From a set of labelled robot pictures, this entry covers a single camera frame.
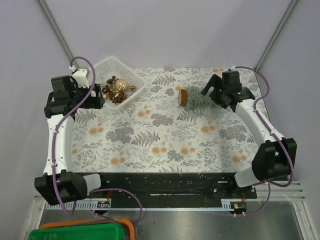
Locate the orange plastic bin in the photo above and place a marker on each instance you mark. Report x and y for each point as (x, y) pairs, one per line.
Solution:
(127, 224)

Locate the large gold striped bauble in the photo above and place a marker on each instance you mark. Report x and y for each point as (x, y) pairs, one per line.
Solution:
(121, 84)

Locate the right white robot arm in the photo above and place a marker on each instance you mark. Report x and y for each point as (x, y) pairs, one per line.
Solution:
(274, 161)

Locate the white slotted cable duct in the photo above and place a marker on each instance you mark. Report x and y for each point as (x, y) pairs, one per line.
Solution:
(86, 204)

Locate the white plastic basket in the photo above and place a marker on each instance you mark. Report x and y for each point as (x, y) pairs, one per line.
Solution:
(107, 72)

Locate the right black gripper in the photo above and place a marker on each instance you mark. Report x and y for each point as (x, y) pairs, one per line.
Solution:
(216, 81)

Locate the aluminium frame rail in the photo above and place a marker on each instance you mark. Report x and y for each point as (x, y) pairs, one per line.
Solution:
(291, 193)

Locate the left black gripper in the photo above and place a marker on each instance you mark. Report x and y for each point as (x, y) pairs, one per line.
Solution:
(95, 102)

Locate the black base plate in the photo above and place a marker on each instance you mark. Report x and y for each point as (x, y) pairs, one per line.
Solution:
(208, 185)

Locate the floral patterned table mat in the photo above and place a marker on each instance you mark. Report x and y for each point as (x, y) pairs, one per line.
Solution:
(155, 134)

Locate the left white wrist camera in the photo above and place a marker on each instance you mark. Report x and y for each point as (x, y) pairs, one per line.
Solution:
(81, 75)

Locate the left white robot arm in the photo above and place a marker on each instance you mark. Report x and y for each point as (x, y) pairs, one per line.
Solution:
(59, 184)

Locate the small green christmas tree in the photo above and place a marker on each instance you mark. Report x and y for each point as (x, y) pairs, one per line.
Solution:
(191, 99)

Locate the green plastic bin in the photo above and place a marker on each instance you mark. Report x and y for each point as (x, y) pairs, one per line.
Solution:
(108, 231)

